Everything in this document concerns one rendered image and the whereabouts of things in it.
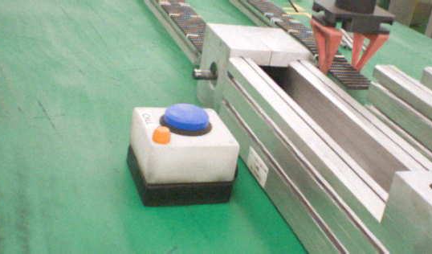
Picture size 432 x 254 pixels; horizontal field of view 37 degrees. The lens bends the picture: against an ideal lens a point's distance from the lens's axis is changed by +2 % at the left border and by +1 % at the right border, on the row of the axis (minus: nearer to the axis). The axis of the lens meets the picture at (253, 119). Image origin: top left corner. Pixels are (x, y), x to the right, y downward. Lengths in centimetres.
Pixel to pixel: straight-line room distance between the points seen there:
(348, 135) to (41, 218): 28
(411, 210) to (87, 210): 27
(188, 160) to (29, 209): 13
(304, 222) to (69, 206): 20
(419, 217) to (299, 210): 17
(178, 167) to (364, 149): 17
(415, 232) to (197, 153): 21
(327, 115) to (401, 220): 25
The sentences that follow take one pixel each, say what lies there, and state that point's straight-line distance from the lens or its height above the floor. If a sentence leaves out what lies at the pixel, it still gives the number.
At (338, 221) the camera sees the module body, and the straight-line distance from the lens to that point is 49.
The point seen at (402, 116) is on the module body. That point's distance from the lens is 74.
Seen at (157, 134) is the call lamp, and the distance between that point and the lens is 53.
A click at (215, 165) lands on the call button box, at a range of 56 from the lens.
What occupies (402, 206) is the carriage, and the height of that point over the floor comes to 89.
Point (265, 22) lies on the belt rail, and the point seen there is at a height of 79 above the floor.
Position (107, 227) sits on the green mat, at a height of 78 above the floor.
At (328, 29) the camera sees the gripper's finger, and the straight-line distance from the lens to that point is 89.
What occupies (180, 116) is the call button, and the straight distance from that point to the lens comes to 56.
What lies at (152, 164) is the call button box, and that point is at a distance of 54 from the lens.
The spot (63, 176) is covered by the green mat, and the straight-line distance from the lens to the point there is 60.
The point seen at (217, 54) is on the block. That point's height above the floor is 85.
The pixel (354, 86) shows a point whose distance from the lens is 89.
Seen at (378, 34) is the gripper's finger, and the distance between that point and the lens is 92.
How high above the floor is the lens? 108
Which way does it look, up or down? 23 degrees down
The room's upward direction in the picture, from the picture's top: 11 degrees clockwise
